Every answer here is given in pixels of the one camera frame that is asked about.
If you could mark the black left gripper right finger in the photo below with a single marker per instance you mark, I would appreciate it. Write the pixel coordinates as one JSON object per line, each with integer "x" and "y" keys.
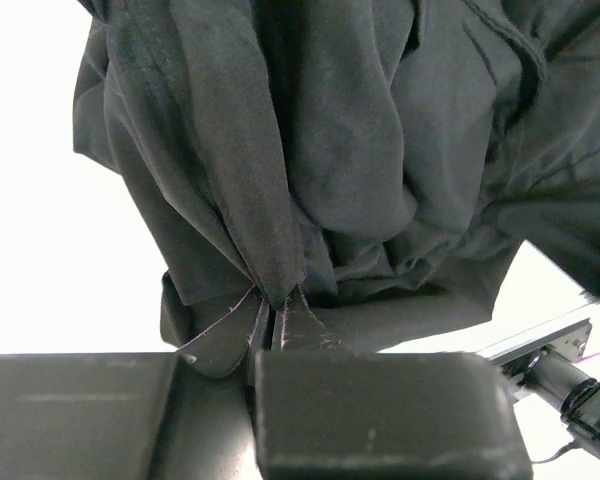
{"x": 297, "y": 328}

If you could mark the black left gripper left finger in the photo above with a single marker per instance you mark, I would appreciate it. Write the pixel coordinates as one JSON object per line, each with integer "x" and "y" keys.
{"x": 232, "y": 337}

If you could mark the black trousers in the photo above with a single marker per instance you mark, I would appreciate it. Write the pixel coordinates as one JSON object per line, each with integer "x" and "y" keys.
{"x": 353, "y": 151}

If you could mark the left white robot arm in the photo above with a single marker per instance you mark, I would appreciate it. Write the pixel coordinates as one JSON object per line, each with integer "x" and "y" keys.
{"x": 322, "y": 394}

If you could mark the aluminium frame rail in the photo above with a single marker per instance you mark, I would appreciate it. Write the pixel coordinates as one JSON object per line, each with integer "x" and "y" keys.
{"x": 568, "y": 335}

